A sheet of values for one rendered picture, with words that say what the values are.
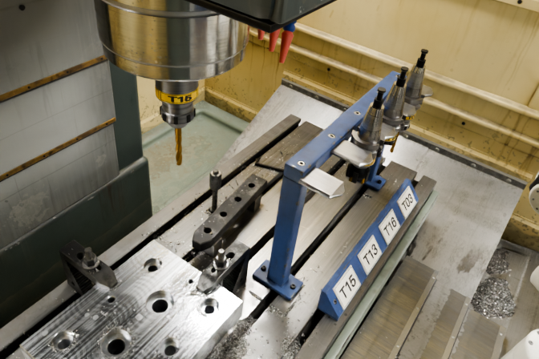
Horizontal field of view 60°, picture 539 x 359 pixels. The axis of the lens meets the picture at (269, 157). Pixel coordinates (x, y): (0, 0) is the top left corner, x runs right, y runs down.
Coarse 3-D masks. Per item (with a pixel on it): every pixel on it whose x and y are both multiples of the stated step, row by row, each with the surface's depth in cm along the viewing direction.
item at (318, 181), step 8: (312, 168) 81; (304, 176) 79; (312, 176) 79; (320, 176) 79; (328, 176) 80; (304, 184) 78; (312, 184) 77; (320, 184) 78; (328, 184) 78; (336, 184) 78; (320, 192) 76; (328, 192) 76; (336, 192) 77
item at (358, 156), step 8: (344, 144) 87; (352, 144) 88; (336, 152) 85; (344, 152) 85; (352, 152) 86; (360, 152) 86; (368, 152) 86; (352, 160) 84; (360, 160) 84; (368, 160) 84
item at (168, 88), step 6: (156, 84) 53; (162, 84) 52; (168, 84) 52; (174, 84) 52; (180, 84) 52; (186, 84) 53; (192, 84) 53; (162, 90) 53; (168, 90) 53; (174, 90) 53; (180, 90) 53; (186, 90) 53; (192, 90) 54
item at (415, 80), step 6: (414, 66) 99; (414, 72) 100; (420, 72) 99; (408, 78) 101; (414, 78) 100; (420, 78) 100; (408, 84) 101; (414, 84) 100; (420, 84) 101; (408, 90) 101; (414, 90) 101; (420, 90) 102; (408, 96) 102; (414, 96) 102
